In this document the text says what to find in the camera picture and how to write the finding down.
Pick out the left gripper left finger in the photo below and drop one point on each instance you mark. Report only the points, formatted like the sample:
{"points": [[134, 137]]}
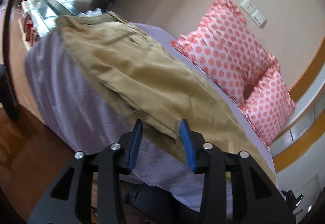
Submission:
{"points": [[68, 198]]}

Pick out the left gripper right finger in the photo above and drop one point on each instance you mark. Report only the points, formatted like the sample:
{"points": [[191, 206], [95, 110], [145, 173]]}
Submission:
{"points": [[236, 189]]}

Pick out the khaki pants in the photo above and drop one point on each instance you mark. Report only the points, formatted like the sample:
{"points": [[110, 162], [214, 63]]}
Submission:
{"points": [[140, 79]]}

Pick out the lavender bed sheet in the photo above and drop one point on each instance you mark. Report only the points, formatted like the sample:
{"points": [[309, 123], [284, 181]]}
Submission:
{"points": [[79, 116]]}

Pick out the right polka dot pillow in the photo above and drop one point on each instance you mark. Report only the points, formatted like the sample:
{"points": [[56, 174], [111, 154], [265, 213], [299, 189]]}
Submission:
{"points": [[269, 106]]}

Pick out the polka dot pillow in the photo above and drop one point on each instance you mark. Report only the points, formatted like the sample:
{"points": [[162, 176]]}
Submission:
{"points": [[226, 50], [269, 106]]}

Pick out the left polka dot pillow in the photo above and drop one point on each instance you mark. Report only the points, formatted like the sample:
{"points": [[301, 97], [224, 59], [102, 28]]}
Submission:
{"points": [[226, 50]]}

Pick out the wooden door frame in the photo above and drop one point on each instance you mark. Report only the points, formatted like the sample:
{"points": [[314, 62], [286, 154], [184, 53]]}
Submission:
{"points": [[306, 92]]}

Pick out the white wall socket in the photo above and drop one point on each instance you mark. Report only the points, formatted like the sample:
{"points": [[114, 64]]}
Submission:
{"points": [[248, 6]]}

